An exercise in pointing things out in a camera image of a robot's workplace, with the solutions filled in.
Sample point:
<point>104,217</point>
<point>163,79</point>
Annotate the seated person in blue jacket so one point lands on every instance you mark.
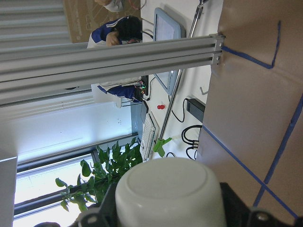
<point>125,30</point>

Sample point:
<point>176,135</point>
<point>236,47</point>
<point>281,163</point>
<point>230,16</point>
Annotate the green handled reach grabber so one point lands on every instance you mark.
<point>158,148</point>

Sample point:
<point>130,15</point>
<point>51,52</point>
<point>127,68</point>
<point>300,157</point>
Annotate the aluminium frame post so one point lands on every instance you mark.
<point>31,77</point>

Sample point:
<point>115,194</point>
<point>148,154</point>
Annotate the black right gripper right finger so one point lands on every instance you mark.
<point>239,215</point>

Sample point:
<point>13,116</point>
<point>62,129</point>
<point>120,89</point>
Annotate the cream white plastic cup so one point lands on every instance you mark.
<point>170,192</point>

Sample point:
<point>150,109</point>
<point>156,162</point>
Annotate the white keyboard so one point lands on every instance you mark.
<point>149,137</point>

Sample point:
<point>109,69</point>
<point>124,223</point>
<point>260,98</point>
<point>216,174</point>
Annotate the green potted plant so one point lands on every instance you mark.
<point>94,180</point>

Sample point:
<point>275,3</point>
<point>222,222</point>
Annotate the blue teach pendant tablet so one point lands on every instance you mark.
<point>166,28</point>

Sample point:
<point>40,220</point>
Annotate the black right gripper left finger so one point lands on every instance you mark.
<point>103,216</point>

